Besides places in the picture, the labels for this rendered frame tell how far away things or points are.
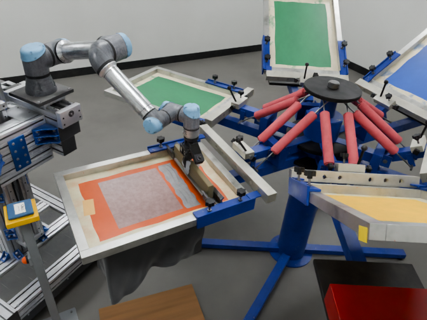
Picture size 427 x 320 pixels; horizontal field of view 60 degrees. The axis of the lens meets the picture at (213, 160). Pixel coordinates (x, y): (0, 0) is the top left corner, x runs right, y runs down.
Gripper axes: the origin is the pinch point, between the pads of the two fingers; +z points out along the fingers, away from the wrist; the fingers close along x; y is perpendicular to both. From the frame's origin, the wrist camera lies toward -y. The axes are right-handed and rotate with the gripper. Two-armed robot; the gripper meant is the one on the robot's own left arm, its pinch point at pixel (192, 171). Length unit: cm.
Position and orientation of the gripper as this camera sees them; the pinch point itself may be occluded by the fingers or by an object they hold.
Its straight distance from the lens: 184.9
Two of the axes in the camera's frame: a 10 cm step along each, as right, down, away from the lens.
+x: -8.7, 2.4, -4.2
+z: -0.5, 8.2, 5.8
